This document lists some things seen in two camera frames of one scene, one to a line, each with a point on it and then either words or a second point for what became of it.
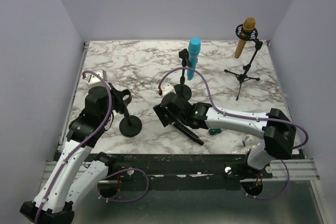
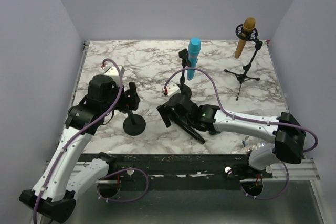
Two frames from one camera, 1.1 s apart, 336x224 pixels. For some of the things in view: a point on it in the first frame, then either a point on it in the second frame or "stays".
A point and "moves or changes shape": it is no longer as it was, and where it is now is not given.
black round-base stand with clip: (182, 88) stays
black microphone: (187, 131) moves or changes shape
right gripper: (160, 111) stays
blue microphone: (194, 49) stays
